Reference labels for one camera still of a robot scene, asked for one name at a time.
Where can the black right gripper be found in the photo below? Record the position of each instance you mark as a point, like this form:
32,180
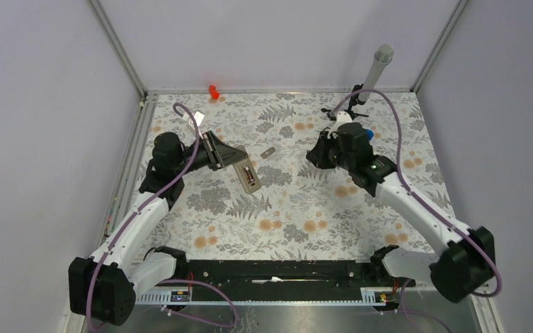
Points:
316,156

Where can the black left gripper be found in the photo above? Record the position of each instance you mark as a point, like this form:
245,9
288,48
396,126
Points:
220,154

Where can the white remote control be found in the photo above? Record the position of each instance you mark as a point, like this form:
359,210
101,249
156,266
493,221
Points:
247,175

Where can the grey battery compartment cover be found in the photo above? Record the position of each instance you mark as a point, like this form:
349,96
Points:
267,153

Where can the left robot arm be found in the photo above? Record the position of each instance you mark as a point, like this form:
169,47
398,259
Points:
105,286

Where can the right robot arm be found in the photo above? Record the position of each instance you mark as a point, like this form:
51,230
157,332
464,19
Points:
462,258

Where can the red plastic block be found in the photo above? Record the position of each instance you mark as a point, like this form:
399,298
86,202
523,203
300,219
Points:
214,93

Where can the black microphone tripod stand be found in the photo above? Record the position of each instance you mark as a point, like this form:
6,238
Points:
352,102

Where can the floral patterned table mat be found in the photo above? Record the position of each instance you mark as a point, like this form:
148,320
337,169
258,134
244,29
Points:
300,212

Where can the grey microphone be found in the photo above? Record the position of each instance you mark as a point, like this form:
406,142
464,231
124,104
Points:
381,59

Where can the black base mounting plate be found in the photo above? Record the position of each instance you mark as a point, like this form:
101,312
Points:
340,273

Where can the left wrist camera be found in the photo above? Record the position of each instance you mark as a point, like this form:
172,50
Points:
197,118

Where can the aluminium frame rail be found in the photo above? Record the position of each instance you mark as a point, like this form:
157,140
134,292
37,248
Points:
139,112

